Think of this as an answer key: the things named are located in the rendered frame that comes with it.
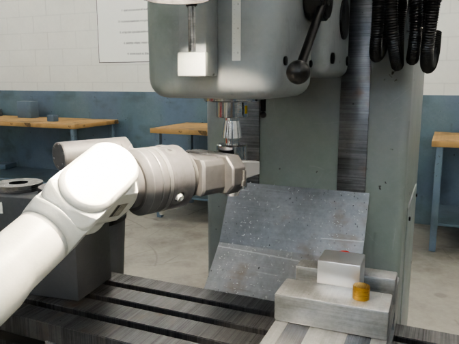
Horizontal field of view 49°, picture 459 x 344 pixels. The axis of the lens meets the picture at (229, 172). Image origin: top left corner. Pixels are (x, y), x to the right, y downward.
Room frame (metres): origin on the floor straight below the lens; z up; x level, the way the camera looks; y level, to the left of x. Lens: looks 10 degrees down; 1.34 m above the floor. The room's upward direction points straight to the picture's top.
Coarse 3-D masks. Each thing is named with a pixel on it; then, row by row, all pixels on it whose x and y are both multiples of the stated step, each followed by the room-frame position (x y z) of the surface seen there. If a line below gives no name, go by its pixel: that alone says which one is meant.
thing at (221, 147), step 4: (220, 144) 0.75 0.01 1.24; (224, 144) 0.75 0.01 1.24; (240, 144) 0.75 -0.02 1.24; (244, 144) 0.75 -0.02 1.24; (220, 148) 0.75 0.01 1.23; (224, 148) 0.74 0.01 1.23; (228, 148) 0.74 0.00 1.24; (232, 148) 0.74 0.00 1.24; (236, 148) 0.74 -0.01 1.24; (240, 148) 0.74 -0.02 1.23; (244, 148) 0.75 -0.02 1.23
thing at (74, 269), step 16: (0, 192) 0.91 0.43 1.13; (16, 192) 0.91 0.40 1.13; (32, 192) 0.92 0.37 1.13; (0, 208) 0.89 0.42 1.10; (16, 208) 0.88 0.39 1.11; (0, 224) 0.89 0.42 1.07; (96, 240) 0.92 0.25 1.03; (80, 256) 0.86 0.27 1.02; (96, 256) 0.91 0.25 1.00; (64, 272) 0.86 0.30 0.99; (80, 272) 0.86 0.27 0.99; (96, 272) 0.91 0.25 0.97; (48, 288) 0.87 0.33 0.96; (64, 288) 0.86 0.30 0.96; (80, 288) 0.86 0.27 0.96
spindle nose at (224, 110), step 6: (222, 102) 0.74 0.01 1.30; (228, 102) 0.74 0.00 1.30; (234, 102) 0.74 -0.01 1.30; (240, 102) 0.74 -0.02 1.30; (246, 102) 0.75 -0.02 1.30; (222, 108) 0.74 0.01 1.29; (228, 108) 0.74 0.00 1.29; (234, 108) 0.74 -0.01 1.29; (240, 108) 0.74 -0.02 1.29; (222, 114) 0.74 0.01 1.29; (228, 114) 0.74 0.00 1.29; (234, 114) 0.74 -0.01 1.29; (240, 114) 0.74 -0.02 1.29; (246, 114) 0.75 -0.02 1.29
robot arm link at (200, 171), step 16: (176, 160) 0.64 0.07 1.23; (192, 160) 0.68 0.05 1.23; (208, 160) 0.68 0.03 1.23; (224, 160) 0.69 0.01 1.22; (240, 160) 0.70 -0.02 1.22; (176, 176) 0.63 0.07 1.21; (192, 176) 0.65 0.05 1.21; (208, 176) 0.67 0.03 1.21; (224, 176) 0.69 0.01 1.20; (240, 176) 0.69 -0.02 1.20; (176, 192) 0.63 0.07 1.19; (192, 192) 0.65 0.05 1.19; (208, 192) 0.67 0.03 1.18; (224, 192) 0.69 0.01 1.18
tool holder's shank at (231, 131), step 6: (228, 120) 0.75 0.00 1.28; (234, 120) 0.75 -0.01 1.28; (228, 126) 0.75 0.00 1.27; (234, 126) 0.75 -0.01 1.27; (240, 126) 0.76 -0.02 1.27; (222, 132) 0.76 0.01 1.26; (228, 132) 0.75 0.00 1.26; (234, 132) 0.75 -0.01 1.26; (240, 132) 0.75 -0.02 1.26; (228, 138) 0.75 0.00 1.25; (234, 138) 0.75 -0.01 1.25; (228, 144) 0.75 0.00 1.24; (234, 144) 0.75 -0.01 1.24
